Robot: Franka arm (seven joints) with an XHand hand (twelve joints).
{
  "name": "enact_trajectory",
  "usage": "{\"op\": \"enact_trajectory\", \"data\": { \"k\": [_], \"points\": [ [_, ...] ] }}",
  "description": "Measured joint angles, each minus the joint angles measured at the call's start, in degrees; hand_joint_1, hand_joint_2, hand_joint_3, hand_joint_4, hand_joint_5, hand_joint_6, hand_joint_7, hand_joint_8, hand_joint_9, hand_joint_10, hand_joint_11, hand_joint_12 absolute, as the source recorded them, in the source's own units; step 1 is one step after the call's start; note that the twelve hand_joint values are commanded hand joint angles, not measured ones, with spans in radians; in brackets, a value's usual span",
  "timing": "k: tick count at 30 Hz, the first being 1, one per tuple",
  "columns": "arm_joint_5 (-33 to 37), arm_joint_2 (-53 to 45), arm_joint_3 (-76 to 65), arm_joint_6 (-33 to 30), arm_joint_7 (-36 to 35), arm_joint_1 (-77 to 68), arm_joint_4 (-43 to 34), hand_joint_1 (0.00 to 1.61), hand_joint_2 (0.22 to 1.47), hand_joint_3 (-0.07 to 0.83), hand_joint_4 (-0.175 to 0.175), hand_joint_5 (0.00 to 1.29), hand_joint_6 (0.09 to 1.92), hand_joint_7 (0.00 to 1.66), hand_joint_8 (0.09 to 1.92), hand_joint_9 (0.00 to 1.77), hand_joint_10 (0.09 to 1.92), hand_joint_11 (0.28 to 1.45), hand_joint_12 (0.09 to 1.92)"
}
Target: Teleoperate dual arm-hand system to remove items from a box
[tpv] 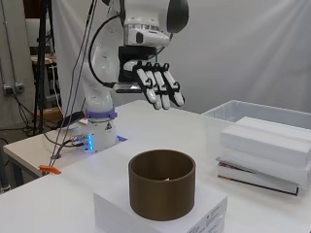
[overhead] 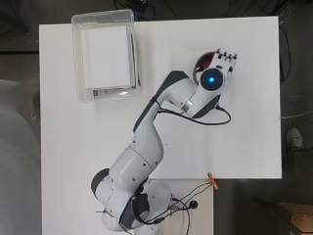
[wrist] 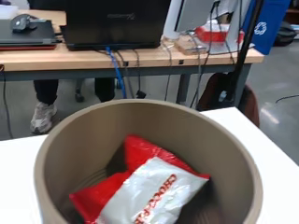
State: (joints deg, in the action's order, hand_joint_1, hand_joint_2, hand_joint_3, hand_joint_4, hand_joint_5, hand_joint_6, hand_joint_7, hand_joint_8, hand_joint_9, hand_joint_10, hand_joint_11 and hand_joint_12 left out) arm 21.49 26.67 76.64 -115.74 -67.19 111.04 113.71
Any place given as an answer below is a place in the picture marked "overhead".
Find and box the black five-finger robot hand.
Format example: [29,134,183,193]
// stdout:
[210,48,239,75]

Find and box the brown round tub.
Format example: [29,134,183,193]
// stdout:
[193,50,218,84]

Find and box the clear plastic box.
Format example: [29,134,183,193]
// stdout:
[70,8,142,104]

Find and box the white hanging sheet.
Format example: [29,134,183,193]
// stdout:
[0,77,43,235]

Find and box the orange clamp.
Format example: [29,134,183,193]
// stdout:
[206,171,220,191]

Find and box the black floor cable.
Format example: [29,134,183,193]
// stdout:
[277,6,313,120]

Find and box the black plug with cable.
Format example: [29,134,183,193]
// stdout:
[169,181,216,216]

